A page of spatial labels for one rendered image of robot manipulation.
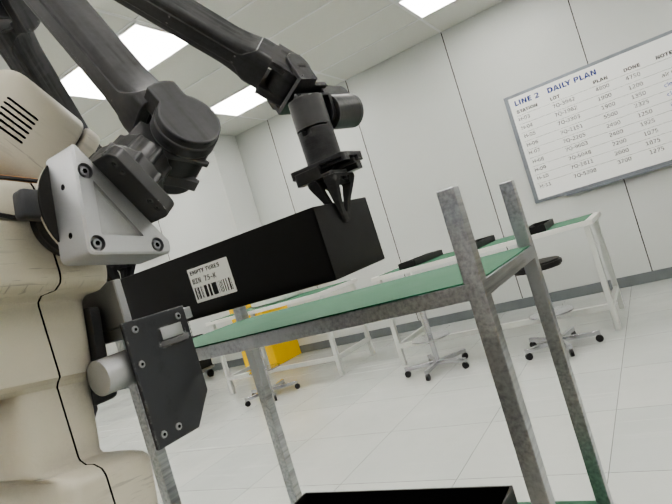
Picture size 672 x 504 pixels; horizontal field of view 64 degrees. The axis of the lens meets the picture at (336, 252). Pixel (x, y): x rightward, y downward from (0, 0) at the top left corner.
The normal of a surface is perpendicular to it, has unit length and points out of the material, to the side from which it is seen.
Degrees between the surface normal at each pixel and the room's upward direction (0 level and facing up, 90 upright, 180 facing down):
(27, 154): 90
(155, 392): 90
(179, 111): 69
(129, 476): 90
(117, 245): 90
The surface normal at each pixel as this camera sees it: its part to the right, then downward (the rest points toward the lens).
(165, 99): 0.50, -0.53
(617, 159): -0.49, 0.14
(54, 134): 0.82, -0.25
